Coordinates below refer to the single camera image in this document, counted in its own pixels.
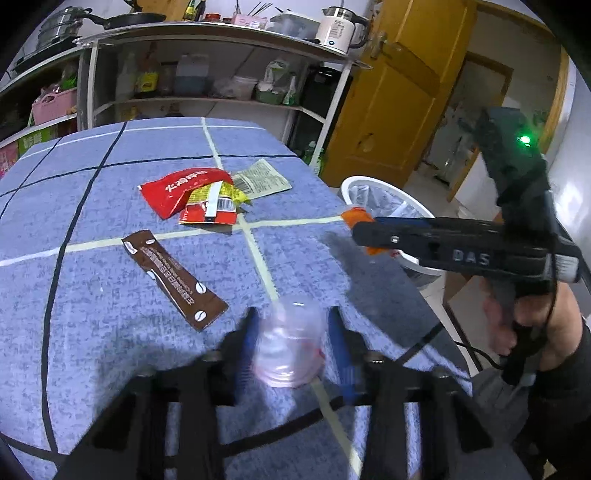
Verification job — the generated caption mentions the brown sauce bottle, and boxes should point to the brown sauce bottle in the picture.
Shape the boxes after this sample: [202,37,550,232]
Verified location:
[134,44,162,97]

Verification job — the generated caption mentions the yellow wooden door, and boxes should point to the yellow wooden door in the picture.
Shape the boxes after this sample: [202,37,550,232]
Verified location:
[318,0,478,190]

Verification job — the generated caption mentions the white trash bin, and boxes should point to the white trash bin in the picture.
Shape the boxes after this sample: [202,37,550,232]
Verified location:
[339,175,451,291]

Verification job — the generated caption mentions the wooden door frame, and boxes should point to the wooden door frame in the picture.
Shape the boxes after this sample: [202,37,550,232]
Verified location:
[536,48,578,155]

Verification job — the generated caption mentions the green carton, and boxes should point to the green carton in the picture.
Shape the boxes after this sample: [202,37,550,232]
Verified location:
[17,124,58,155]

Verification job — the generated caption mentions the person's black shirt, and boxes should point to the person's black shirt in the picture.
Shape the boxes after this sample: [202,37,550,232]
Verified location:
[522,323,591,480]

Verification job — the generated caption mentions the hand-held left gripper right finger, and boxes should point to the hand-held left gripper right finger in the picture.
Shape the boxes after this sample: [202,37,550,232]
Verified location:
[325,307,532,480]

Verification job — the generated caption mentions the person's right forearm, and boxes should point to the person's right forearm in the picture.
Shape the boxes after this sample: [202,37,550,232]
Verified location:
[538,281,591,372]

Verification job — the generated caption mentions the orange snack wrapper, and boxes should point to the orange snack wrapper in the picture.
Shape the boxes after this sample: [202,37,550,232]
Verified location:
[342,206,393,257]

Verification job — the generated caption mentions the red snack wrapper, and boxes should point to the red snack wrapper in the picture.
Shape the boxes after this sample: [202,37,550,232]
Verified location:
[140,167,234,221]

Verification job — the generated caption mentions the black frying pan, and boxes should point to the black frying pan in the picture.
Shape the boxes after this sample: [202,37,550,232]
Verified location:
[85,12,167,31]

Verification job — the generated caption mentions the white plastic tub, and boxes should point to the white plastic tub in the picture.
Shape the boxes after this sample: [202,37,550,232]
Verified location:
[231,76,258,100]

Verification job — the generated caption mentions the grey kitchen shelf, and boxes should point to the grey kitchen shelf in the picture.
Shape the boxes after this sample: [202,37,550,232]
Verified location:
[0,46,93,181]

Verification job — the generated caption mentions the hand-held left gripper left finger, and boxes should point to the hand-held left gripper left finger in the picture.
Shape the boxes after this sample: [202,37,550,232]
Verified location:
[55,307,262,480]

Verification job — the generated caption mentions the metal door handle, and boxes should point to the metal door handle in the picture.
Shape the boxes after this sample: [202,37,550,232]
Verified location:
[369,31,402,60]

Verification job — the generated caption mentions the white and green bag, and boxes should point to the white and green bag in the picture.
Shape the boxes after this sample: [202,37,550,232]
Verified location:
[256,58,298,106]

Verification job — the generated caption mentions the bunch of chopsticks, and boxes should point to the bunch of chopsticks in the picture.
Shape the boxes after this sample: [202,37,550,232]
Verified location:
[233,0,278,17]

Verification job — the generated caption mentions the pink carton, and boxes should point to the pink carton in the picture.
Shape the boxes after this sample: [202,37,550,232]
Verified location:
[0,145,20,181]

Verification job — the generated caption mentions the grey green wrapper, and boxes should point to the grey green wrapper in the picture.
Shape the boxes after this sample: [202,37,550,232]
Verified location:
[231,158,294,200]

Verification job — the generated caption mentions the pink utensil holder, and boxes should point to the pink utensil holder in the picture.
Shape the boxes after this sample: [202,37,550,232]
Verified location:
[231,14,269,29]

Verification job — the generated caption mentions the black appliance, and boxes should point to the black appliance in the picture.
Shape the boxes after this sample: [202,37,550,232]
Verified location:
[300,67,352,139]

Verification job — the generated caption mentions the steel steamer pot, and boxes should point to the steel steamer pot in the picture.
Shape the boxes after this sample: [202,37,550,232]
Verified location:
[37,6,93,47]

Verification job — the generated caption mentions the person's right hand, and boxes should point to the person's right hand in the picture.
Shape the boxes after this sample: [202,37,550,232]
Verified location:
[480,277,520,358]

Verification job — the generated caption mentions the red and yellow wrapper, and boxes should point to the red and yellow wrapper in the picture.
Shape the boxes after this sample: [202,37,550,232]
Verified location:
[178,181,254,225]

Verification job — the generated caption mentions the black induction cooker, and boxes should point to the black induction cooker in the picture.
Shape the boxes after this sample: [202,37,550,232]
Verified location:
[14,44,75,72]

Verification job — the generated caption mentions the clear storage box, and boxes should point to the clear storage box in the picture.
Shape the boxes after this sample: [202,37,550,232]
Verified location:
[268,13,321,40]

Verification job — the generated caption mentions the pink plastic basket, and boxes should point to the pink plastic basket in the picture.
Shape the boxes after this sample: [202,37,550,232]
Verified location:
[31,88,78,125]

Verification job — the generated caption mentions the person's grey pants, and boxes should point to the person's grey pants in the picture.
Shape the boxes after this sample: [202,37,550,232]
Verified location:
[471,364,536,444]

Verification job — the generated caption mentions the white plastic jug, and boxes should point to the white plastic jug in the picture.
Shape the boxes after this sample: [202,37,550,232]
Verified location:
[115,51,138,100]

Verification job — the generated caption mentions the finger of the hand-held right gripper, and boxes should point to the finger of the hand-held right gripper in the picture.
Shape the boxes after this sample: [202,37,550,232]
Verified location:
[352,220,444,259]
[374,215,439,228]

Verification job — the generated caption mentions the clear plastic cup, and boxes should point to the clear plastic cup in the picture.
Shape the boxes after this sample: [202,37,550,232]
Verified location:
[252,298,328,387]

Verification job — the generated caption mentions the white metal kitchen shelf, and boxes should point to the white metal kitchen shelf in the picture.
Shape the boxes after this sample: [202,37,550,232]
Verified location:
[74,21,372,176]

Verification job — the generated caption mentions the brown sachet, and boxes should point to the brown sachet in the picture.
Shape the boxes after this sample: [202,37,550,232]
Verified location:
[121,229,230,333]

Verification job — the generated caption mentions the black cable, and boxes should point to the black cable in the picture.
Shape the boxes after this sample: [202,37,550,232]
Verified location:
[455,339,509,370]

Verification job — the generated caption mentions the white electric kettle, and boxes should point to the white electric kettle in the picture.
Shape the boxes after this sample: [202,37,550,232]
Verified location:
[315,6,370,54]

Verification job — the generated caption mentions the blue grey jug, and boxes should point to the blue grey jug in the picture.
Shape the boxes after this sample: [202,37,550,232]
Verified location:
[174,54,209,95]

